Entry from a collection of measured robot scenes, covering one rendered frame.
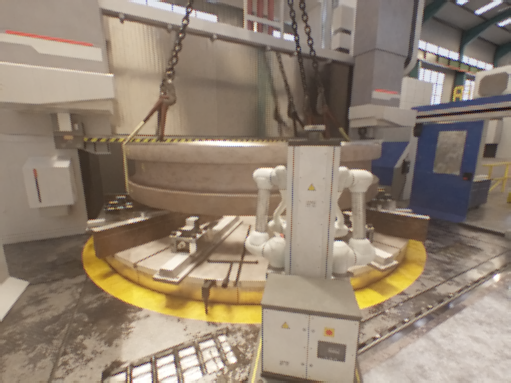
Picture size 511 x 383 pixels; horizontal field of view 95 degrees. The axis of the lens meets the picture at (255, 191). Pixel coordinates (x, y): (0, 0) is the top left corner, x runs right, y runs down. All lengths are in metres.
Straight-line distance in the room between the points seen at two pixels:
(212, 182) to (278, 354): 2.09
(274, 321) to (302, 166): 0.98
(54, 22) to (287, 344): 4.25
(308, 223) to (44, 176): 4.60
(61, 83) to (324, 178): 3.12
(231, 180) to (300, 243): 1.54
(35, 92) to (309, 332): 3.57
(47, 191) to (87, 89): 2.33
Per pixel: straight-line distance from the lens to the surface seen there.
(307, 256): 1.81
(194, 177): 3.21
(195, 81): 5.76
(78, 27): 4.26
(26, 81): 3.75
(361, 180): 1.97
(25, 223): 5.99
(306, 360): 1.72
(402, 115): 6.76
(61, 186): 5.30
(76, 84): 3.66
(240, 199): 2.89
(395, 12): 7.50
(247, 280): 2.69
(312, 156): 1.62
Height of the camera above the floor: 1.75
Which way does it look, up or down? 11 degrees down
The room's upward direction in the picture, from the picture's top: straight up
